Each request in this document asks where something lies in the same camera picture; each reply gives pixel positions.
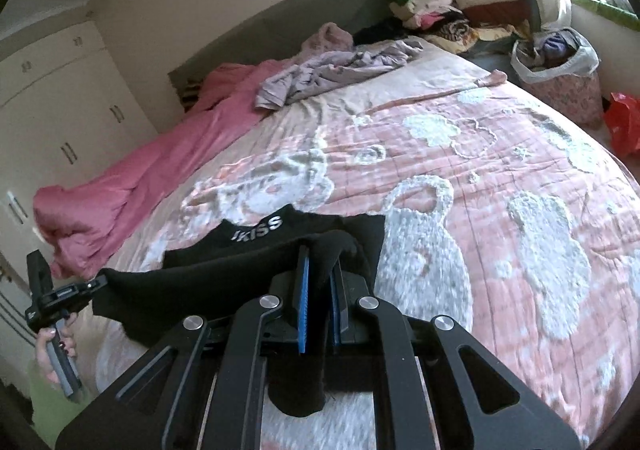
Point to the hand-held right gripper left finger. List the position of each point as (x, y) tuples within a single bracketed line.
[(302, 300)]

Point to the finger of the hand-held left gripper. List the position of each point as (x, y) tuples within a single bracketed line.
[(97, 283)]

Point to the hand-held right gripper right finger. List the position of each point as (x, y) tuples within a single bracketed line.
[(337, 302)]

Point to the black long-sleeve sweater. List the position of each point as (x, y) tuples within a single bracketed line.
[(225, 260)]

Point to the lilac crumpled clothes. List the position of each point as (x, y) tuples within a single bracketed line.
[(340, 70)]

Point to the pile of folded clothes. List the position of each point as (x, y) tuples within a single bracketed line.
[(465, 0)]

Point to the person's left hand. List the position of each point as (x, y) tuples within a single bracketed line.
[(50, 355)]

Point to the pink duvet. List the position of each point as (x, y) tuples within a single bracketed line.
[(150, 165)]

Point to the cream wardrobe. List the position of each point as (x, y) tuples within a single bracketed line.
[(75, 95)]

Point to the bed with floral sheet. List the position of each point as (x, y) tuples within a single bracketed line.
[(475, 170)]

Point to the striped pillow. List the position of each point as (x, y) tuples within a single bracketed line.
[(191, 95)]

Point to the pink fluffy garment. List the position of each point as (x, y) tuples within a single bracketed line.
[(327, 38)]

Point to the dark crumpled garment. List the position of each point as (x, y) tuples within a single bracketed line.
[(375, 34)]

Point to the green headboard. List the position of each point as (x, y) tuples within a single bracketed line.
[(300, 10)]

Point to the basket with plastic bag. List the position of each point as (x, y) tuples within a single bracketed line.
[(560, 75)]

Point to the red plastic bag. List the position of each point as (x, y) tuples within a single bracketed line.
[(625, 123)]

